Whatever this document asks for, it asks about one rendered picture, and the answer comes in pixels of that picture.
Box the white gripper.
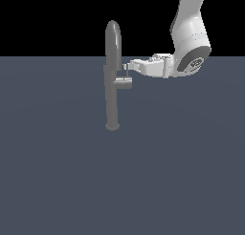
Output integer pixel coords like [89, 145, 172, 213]
[122, 53, 175, 79]

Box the grey faucet handle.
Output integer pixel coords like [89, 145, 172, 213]
[113, 68, 133, 90]

